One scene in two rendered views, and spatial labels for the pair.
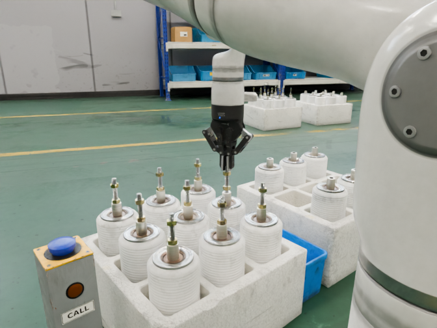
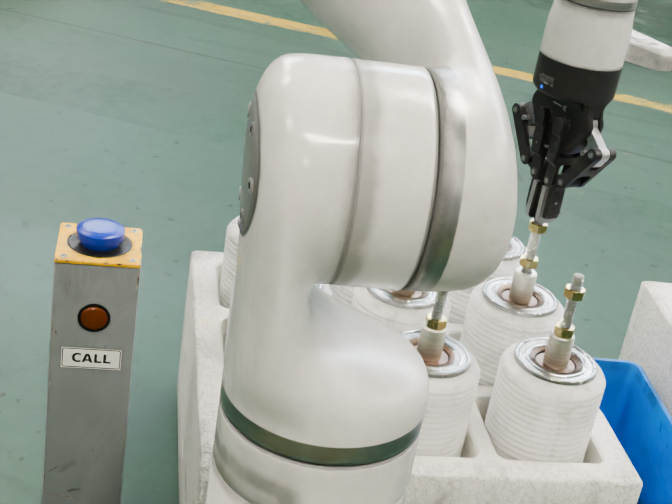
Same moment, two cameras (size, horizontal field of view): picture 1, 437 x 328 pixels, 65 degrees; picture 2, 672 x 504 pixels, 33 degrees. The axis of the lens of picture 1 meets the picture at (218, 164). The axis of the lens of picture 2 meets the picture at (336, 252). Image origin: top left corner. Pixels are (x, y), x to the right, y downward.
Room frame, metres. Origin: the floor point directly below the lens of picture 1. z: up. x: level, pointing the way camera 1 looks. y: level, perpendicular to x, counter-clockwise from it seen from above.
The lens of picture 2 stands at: (-0.20, -0.34, 0.76)
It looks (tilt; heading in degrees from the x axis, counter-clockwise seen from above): 26 degrees down; 29
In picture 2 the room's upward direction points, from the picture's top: 10 degrees clockwise
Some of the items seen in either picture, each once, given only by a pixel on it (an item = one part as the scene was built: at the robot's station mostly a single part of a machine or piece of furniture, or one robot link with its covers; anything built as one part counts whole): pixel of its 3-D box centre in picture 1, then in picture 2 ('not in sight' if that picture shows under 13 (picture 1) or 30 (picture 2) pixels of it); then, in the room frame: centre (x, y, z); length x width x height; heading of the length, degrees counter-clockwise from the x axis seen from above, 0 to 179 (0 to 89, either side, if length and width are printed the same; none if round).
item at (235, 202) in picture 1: (226, 202); (519, 297); (0.79, -0.02, 0.25); 0.08 x 0.08 x 0.01
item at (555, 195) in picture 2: (234, 158); (560, 196); (0.78, -0.04, 0.37); 0.03 x 0.01 x 0.05; 61
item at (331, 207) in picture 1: (327, 217); not in sight; (0.89, -0.31, 0.16); 0.10 x 0.10 x 0.18
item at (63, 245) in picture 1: (62, 247); (100, 237); (0.46, 0.24, 0.32); 0.04 x 0.04 x 0.02
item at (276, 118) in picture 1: (270, 115); not in sight; (3.09, -0.48, 0.09); 0.39 x 0.39 x 0.18; 25
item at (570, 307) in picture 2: (262, 198); (568, 312); (0.70, -0.10, 0.30); 0.01 x 0.01 x 0.08
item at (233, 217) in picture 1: (226, 235); (500, 375); (0.79, -0.02, 0.16); 0.10 x 0.10 x 0.18
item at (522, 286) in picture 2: (226, 198); (522, 286); (0.79, -0.02, 0.26); 0.02 x 0.02 x 0.03
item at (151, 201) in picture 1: (160, 200); not in sight; (0.80, 0.15, 0.25); 0.08 x 0.08 x 0.01
